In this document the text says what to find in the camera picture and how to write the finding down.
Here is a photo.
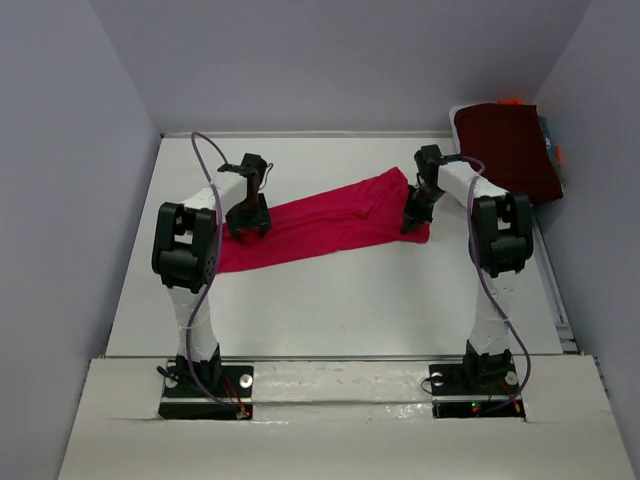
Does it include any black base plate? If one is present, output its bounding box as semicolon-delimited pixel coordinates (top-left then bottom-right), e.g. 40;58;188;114
420;363;526;419
156;361;255;421

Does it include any metal rail right side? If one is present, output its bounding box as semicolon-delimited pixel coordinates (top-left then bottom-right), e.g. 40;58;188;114
532;216;582;355

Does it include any orange object behind stack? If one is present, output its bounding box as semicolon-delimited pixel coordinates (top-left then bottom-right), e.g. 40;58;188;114
497;98;522;105

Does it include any pink t-shirt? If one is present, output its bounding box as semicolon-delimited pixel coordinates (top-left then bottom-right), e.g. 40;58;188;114
219;167;430;273

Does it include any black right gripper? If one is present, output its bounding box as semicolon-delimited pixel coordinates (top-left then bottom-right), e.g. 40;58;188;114
400;184;445;234

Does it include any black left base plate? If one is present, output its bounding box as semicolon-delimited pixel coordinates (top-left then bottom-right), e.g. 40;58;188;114
156;361;255;421

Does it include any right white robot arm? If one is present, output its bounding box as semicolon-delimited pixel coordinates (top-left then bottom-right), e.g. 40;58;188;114
401;145;534;396

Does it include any dark red folded t-shirt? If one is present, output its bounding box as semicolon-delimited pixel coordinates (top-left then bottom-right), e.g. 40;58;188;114
453;103;564;205

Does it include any teal orange item beside stack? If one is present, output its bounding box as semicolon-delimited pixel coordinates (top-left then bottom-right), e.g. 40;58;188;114
538;116;565;183

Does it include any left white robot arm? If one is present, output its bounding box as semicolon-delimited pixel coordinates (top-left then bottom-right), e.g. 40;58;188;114
151;153;272;395

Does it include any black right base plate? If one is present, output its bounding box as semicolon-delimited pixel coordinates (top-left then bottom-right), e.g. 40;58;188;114
420;363;526;419

